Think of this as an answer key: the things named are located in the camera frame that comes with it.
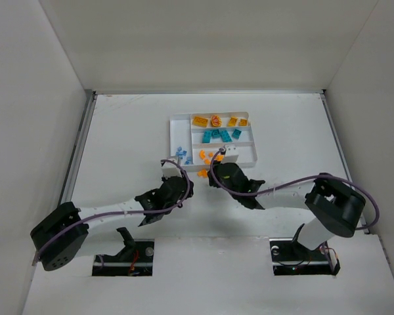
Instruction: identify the small orange square brick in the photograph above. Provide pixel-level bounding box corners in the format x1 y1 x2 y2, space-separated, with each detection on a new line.
197 169 208 178

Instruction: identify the teal long lego brick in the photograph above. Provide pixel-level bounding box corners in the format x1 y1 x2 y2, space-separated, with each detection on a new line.
219 129 232 143

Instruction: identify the teal square lego brick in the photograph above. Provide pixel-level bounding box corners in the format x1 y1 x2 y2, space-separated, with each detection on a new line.
232 129 242 139

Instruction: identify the teal small lego brick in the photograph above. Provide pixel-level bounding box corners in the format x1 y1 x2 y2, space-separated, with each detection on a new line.
211 129 221 138

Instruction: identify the yellow rounded lego brick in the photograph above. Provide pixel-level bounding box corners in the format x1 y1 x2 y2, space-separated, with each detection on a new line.
227 116 238 127

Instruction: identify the yellow square lego brick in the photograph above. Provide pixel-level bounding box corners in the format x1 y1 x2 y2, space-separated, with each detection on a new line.
239 119 248 127

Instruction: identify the yellow oval butterfly lego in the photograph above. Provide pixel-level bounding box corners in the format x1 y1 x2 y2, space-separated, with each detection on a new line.
210 115 222 128

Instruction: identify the yellow long lego brick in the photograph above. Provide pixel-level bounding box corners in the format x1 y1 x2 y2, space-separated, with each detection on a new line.
192 115 209 128

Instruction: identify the teal rounded lego piece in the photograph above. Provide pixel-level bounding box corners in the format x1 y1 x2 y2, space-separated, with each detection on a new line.
202 131 212 144

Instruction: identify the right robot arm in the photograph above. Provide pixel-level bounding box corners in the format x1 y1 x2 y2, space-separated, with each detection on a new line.
208 162 366 251

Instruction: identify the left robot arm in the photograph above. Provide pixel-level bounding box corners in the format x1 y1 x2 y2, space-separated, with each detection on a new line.
30 176 194 271

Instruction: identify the white divided sorting tray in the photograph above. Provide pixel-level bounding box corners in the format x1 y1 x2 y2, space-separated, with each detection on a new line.
169 112 257 171

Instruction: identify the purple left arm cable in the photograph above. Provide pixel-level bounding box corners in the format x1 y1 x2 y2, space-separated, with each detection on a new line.
32 159 194 267

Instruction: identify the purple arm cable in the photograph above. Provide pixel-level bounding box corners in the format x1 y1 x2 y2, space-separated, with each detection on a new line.
32 159 194 267
209 147 380 230

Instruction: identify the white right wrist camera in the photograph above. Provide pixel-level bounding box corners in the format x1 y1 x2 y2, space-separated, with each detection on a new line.
222 144 239 163

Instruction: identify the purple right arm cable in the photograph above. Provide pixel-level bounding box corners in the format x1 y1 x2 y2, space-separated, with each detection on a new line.
209 147 380 230

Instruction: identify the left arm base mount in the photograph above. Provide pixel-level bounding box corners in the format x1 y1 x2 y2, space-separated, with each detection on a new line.
91 227 155 277

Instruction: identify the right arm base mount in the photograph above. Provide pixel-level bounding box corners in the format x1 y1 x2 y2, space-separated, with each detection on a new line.
269 238 341 276

